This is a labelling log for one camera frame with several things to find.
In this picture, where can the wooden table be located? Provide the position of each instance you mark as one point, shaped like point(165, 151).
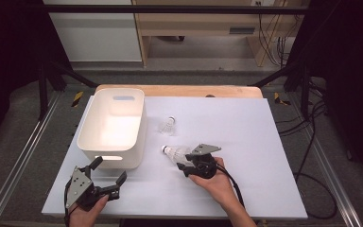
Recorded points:
point(186, 90)

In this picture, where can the person's right hand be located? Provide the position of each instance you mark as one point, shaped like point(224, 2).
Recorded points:
point(217, 186)

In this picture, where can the person's left hand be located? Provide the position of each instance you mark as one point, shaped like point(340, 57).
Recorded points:
point(83, 217)

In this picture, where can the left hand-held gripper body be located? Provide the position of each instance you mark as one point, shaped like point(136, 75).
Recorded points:
point(82, 189)

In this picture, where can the aluminium floor rail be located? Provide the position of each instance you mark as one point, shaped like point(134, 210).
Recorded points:
point(19, 164)
point(337, 189)

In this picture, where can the white cabinet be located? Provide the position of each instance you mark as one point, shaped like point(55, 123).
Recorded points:
point(97, 38)

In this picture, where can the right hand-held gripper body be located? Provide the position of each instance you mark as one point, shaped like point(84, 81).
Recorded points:
point(203, 165)

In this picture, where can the black frame leg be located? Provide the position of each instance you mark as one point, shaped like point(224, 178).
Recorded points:
point(43, 94)
point(305, 94)

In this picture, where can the white table board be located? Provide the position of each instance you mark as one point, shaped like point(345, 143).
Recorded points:
point(233, 142)

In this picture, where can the yellow black hazard tape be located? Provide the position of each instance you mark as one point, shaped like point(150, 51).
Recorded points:
point(279, 99)
point(77, 99)

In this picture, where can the white plastic storage bin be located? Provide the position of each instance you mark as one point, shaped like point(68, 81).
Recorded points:
point(113, 126)

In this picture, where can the black curtain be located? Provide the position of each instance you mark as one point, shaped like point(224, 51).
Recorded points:
point(353, 78)
point(9, 56)

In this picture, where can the black horizontal frame bar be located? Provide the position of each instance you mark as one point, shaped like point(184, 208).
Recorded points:
point(170, 9)

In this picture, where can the white feather shuttlecock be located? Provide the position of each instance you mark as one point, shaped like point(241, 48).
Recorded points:
point(184, 157)
point(169, 126)
point(167, 150)

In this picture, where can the light wooden desk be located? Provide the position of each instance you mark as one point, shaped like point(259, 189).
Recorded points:
point(201, 23)

